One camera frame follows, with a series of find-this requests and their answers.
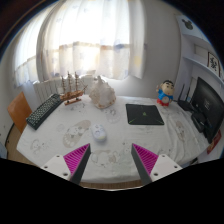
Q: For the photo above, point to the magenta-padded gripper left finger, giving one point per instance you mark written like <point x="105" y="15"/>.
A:
<point x="78" y="159"/>

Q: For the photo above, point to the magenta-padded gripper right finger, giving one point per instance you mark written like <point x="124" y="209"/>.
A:
<point x="146" y="160"/>

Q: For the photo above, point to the white cartoon-print computer mouse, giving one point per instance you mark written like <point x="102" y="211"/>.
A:
<point x="99" y="132"/>

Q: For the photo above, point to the black mouse pad green lines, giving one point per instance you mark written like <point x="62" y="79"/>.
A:
<point x="144" y="114"/>

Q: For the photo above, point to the white printed tablecloth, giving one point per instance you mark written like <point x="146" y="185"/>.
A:
<point x="113" y="150"/>

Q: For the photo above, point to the black computer keyboard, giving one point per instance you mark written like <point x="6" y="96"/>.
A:
<point x="43" y="111"/>

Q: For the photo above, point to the small black box device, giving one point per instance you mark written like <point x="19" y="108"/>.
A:
<point x="198" y="121"/>

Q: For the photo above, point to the wooden model sailing ship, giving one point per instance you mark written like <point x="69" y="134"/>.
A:
<point x="71" y="95"/>

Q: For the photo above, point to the black router with antennas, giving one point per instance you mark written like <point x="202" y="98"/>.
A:
<point x="184" y="105"/>

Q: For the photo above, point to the cartoon boy figurine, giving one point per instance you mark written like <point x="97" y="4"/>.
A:
<point x="165" y="95"/>

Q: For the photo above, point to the large white conch shell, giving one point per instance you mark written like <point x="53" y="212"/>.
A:
<point x="101" y="95"/>

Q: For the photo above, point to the red flat box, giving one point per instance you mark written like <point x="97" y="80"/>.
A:
<point x="214" y="142"/>

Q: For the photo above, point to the orange wooden chair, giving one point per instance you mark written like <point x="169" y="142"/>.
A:
<point x="19" y="111"/>

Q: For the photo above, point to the white radiator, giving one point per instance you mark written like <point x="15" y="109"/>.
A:
<point x="45" y="88"/>

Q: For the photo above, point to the black computer monitor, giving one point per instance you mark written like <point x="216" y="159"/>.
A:
<point x="210" y="106"/>

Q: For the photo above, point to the white sheer star-print curtain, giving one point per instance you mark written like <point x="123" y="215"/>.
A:
<point x="86" y="43"/>

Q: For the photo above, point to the white wall shelf unit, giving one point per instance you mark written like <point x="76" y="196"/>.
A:
<point x="200" y="50"/>

